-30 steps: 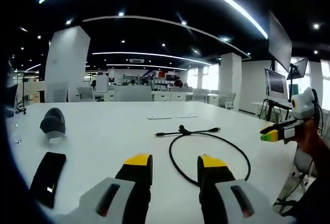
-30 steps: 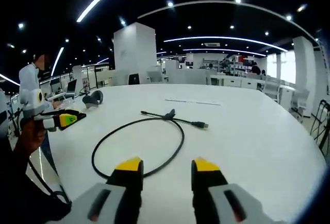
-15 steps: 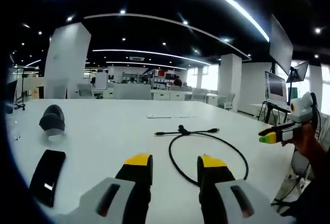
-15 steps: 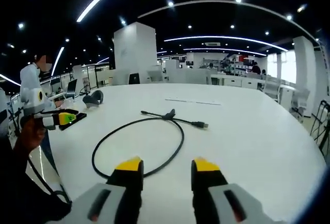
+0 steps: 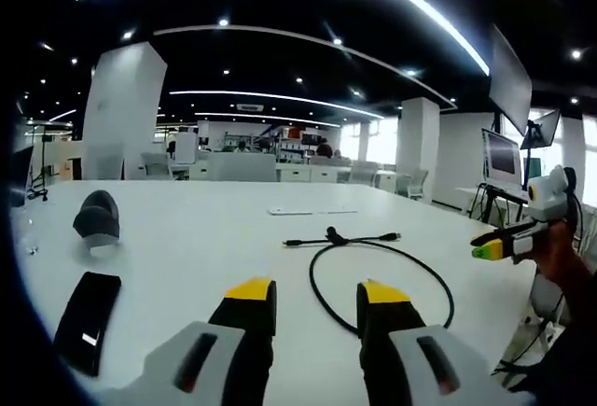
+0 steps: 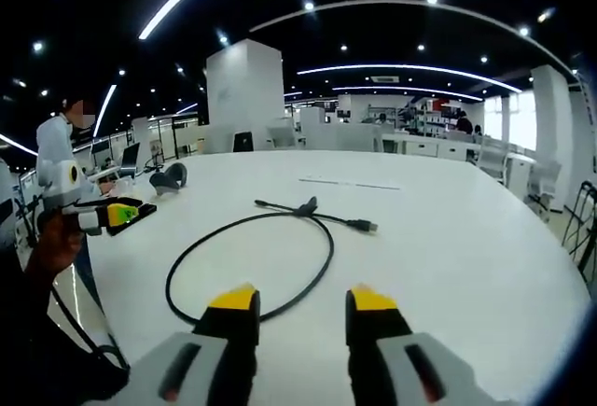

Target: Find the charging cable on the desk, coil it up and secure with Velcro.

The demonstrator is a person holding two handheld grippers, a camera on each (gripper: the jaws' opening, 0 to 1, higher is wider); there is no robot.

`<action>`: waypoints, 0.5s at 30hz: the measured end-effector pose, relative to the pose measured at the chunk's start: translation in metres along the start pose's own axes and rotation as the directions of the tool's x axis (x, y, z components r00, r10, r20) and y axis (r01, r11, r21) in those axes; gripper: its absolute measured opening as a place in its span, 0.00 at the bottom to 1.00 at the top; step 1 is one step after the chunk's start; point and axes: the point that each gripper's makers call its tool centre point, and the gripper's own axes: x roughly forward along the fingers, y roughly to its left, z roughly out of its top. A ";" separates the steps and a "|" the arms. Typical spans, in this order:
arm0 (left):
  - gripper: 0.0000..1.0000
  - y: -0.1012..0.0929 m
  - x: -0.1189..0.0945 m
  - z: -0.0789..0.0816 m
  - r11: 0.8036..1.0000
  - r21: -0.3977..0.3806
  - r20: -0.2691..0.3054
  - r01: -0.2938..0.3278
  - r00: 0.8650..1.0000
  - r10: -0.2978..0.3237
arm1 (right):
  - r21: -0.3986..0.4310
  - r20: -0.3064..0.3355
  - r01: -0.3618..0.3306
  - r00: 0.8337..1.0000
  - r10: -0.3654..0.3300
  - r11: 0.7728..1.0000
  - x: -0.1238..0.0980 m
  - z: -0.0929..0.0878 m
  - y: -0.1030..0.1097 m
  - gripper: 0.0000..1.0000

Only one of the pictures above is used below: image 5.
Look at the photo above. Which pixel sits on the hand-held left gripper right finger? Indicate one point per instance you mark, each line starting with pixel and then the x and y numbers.
pixel 420 368

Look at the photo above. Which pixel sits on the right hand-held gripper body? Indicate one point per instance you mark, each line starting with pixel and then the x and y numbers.
pixel 543 196

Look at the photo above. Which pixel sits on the person's dark clothing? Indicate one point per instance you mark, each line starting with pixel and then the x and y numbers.
pixel 573 364

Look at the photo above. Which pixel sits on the black rectangular device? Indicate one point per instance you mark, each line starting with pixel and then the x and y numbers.
pixel 84 322

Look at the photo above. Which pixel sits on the white desk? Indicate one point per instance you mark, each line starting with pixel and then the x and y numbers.
pixel 210 247

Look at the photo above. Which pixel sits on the person's right hand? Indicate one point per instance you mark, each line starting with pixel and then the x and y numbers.
pixel 559 252

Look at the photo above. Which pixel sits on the white pillar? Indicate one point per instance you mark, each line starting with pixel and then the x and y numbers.
pixel 417 144
pixel 121 112

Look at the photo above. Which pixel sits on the tilted monitor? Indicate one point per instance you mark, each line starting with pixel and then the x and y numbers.
pixel 545 128

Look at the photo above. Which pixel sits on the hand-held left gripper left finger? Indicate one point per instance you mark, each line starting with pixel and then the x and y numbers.
pixel 205 364

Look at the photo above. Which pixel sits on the monitor on stand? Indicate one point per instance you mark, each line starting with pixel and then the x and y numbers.
pixel 501 158

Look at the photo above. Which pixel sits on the dark grey curved object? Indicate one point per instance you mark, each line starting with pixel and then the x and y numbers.
pixel 95 224

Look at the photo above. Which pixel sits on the white office partition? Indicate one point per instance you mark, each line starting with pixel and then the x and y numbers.
pixel 242 168

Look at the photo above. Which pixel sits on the long ceiling light strip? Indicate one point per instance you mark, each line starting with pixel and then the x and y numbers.
pixel 420 2

